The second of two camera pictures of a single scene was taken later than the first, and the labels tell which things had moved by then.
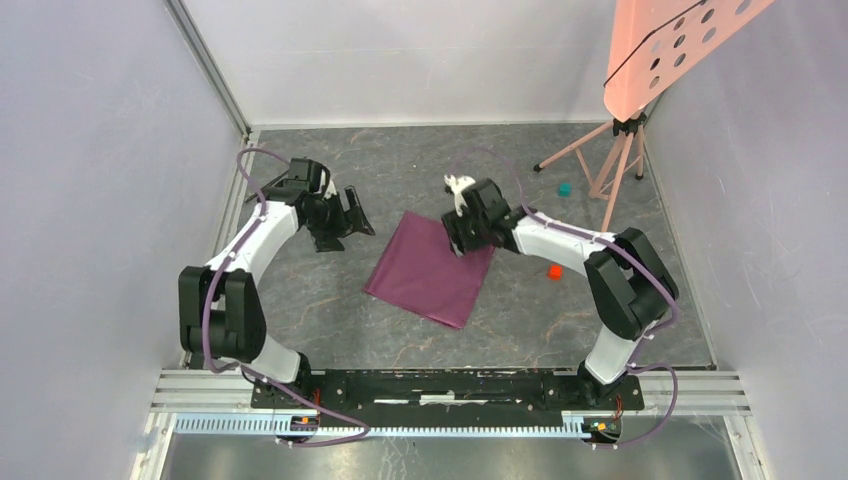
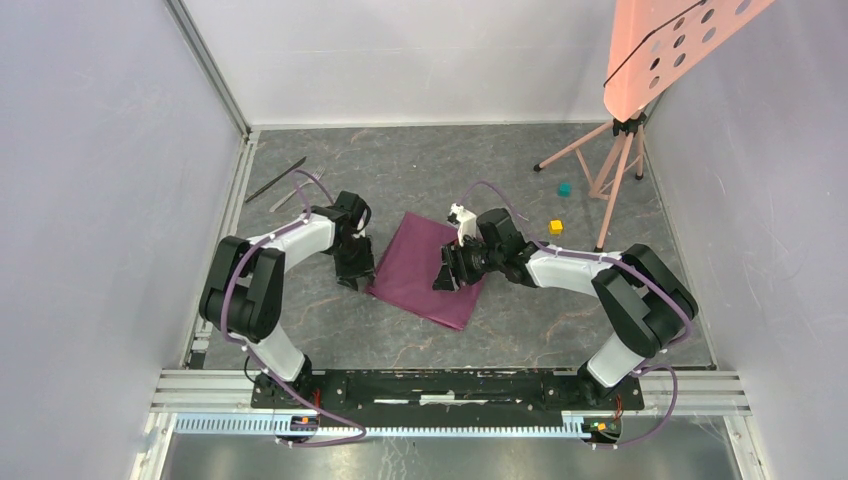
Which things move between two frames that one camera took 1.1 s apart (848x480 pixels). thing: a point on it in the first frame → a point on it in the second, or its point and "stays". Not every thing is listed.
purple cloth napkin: x=421 y=268 stays
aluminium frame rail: x=245 y=155 stays
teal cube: x=565 y=189 stays
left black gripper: x=348 y=223 → x=347 y=276
